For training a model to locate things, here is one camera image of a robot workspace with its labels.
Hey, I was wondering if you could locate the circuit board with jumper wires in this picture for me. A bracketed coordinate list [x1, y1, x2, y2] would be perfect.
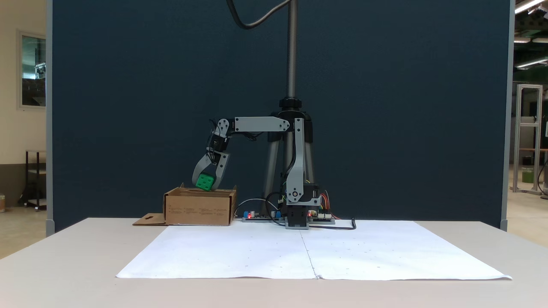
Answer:
[308, 211, 336, 225]

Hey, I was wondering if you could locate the thin grey cable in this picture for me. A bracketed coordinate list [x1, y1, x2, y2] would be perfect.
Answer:
[234, 197, 280, 217]

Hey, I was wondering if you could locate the aluminium profile frame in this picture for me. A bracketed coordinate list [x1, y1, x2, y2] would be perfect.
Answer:
[512, 84, 544, 195]

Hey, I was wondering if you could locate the green die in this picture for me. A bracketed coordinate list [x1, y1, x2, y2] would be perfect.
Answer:
[195, 173, 215, 192]

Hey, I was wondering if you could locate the framed wall window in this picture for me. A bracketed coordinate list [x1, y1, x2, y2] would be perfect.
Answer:
[18, 30, 47, 110]

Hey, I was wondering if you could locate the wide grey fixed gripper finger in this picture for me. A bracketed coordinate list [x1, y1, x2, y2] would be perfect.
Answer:
[192, 153, 214, 187]

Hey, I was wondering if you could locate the black camera cable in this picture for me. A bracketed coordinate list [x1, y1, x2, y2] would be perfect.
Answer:
[226, 0, 292, 30]

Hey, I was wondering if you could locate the black power cable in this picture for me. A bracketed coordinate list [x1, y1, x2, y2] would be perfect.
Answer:
[309, 217, 357, 231]

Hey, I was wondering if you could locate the dark shelf cart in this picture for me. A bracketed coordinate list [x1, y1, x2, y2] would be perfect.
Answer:
[18, 149, 47, 212]

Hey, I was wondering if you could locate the white paper sheet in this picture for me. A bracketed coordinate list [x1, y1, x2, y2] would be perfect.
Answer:
[116, 220, 513, 281]

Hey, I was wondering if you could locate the black camera tripod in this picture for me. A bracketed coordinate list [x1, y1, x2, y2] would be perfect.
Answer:
[261, 0, 316, 216]

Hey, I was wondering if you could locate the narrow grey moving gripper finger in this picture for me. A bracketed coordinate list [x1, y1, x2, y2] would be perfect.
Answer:
[213, 151, 230, 190]

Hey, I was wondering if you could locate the brown cardboard box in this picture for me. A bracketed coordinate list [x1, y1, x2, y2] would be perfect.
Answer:
[132, 183, 238, 227]

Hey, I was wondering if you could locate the black board cable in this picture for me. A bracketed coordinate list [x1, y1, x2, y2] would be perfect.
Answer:
[265, 192, 286, 225]

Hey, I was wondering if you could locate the dark blue partition panel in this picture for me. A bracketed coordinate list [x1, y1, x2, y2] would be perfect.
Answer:
[46, 0, 515, 234]

